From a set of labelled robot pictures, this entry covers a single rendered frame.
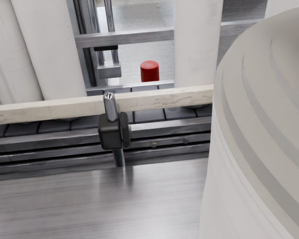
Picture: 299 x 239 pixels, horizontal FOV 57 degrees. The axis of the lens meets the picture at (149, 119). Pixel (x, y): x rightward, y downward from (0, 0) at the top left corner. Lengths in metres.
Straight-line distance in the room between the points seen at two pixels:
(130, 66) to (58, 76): 0.27
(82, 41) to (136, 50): 0.29
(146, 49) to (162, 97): 0.34
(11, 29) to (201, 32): 0.19
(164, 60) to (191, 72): 0.26
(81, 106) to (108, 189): 0.11
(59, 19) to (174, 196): 0.20
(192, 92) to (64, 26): 0.15
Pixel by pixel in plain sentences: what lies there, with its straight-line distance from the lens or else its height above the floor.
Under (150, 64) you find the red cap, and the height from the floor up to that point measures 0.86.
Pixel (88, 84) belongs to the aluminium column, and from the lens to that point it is 0.50.
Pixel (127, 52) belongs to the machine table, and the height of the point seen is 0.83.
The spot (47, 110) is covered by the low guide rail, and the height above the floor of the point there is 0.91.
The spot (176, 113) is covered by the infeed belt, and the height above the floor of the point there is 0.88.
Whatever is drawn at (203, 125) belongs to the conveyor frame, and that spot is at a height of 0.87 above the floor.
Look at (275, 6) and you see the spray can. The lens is 0.35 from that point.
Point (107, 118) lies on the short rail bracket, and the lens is 0.27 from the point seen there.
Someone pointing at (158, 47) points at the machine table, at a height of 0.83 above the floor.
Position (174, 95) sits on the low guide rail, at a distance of 0.32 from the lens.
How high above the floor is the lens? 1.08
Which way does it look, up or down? 38 degrees down
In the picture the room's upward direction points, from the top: 4 degrees counter-clockwise
